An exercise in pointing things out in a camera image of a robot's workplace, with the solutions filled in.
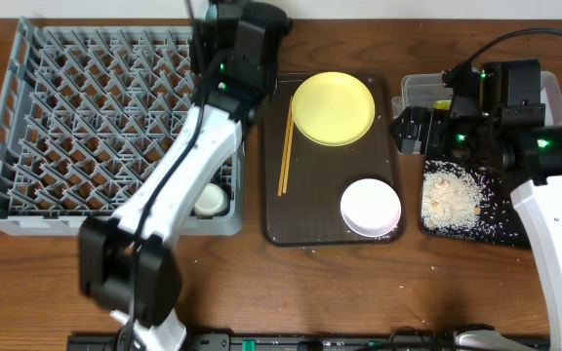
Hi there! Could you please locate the green yellow snack wrapper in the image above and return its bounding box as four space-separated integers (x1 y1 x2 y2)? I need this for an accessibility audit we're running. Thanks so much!
433 100 451 110

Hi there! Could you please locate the wooden chopstick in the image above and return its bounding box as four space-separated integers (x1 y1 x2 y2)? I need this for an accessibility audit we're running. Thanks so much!
277 97 294 197
280 97 295 195

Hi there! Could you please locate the yellow plate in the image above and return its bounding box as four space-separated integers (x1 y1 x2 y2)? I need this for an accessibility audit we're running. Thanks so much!
291 72 376 146

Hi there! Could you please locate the pink-white bowl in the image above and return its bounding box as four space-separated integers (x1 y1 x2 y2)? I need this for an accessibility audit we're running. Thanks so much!
340 178 402 238

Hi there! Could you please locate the small white cup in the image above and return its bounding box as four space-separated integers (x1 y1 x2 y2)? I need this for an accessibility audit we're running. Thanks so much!
194 183 229 217

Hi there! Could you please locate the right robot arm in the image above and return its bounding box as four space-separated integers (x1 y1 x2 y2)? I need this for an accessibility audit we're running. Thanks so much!
390 59 562 350

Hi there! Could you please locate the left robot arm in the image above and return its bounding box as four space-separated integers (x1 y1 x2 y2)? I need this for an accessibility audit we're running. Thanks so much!
78 1 293 350

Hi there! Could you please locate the pile of rice waste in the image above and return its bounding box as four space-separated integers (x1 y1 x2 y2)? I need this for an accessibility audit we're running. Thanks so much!
421 171 483 229

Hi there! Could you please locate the black waste tray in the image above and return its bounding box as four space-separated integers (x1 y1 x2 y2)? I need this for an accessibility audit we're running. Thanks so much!
420 159 531 250

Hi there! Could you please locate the clear plastic bin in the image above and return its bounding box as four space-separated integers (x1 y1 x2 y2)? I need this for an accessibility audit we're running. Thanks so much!
391 71 562 126

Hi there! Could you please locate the dark brown serving tray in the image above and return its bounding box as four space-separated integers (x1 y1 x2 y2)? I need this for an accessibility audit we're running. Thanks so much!
259 71 406 247

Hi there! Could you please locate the grey plastic dish rack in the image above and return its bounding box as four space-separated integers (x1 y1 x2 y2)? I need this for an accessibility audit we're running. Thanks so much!
0 17 249 238

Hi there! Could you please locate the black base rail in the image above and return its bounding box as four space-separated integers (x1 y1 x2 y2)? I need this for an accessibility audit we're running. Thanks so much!
65 332 553 351

